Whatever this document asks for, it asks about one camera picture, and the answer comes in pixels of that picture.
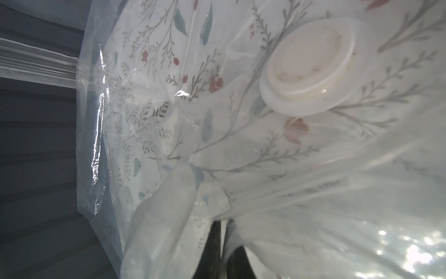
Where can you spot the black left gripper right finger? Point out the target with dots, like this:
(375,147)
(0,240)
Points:
(237,265)

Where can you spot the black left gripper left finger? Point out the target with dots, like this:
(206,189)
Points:
(209,264)

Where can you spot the clear plastic vacuum bag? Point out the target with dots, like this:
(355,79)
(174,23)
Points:
(315,130)

